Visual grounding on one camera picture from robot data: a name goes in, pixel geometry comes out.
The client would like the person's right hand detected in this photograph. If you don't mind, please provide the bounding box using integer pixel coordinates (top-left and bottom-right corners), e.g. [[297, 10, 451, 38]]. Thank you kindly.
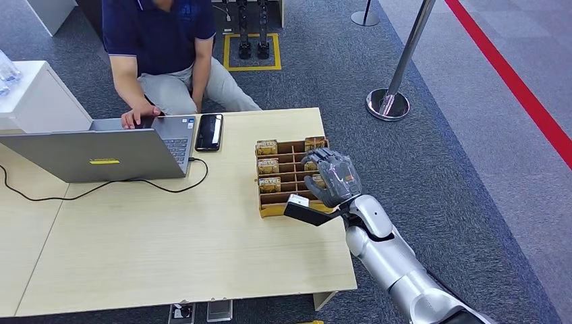
[[120, 104, 162, 131]]

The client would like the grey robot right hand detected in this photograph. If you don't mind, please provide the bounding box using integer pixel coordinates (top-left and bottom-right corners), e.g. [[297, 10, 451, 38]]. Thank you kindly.
[[302, 148, 364, 209]]

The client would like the wooden card holder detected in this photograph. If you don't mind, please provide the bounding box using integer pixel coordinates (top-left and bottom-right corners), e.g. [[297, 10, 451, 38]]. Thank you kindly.
[[254, 137, 335, 219]]

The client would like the person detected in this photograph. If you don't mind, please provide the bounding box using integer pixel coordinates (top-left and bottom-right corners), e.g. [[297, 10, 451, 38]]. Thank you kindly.
[[101, 0, 263, 131]]

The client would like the silver laptop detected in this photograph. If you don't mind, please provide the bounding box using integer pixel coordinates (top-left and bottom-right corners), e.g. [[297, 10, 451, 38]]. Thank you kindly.
[[0, 115, 198, 185]]

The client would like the black smartphone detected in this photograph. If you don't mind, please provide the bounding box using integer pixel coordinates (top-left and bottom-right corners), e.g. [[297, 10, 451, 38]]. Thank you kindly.
[[194, 113, 225, 153]]

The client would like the white cabinet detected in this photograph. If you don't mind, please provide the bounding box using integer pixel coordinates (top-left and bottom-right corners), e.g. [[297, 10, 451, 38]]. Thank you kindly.
[[0, 60, 94, 134]]

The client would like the wooden table leg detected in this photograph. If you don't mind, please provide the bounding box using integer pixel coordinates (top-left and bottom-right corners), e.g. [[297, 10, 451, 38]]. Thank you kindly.
[[312, 290, 339, 313]]

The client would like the white counter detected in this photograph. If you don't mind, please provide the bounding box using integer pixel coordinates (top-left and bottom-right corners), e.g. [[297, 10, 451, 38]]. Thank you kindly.
[[24, 0, 80, 38]]

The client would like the black standing robot leg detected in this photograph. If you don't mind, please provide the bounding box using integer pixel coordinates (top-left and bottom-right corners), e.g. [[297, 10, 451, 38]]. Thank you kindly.
[[256, 0, 271, 61], [237, 0, 252, 61]]

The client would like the robot docking stand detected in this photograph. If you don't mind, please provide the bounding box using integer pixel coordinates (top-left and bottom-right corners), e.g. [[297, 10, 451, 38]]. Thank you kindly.
[[210, 0, 286, 35]]

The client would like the silver floor plate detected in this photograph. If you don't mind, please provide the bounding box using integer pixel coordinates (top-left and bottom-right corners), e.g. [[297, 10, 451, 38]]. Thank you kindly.
[[206, 299, 234, 323]]

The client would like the floor socket box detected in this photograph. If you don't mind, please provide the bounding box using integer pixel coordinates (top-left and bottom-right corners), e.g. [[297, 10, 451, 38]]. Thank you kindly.
[[167, 302, 197, 324]]

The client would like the black camera bracket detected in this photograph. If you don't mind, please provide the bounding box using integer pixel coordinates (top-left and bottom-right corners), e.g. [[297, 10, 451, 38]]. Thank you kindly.
[[283, 201, 355, 228]]

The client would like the black laptop cable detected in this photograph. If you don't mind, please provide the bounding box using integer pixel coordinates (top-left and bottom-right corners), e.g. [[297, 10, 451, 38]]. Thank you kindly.
[[0, 156, 210, 203]]

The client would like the chrome stanchion post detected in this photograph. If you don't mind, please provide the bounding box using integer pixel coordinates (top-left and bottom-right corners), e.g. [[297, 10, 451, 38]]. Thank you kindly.
[[365, 0, 437, 122], [350, 0, 381, 27]]

